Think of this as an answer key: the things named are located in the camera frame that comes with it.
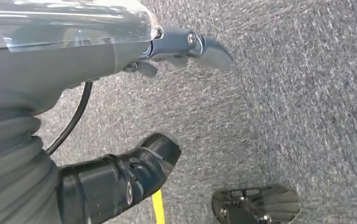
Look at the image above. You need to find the chrome stanchion post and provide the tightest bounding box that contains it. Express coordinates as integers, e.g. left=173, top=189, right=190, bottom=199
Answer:
left=212, top=184, right=302, bottom=224

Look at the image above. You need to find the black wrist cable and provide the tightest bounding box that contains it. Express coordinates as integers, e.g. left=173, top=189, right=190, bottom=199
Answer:
left=45, top=82, right=93, bottom=156

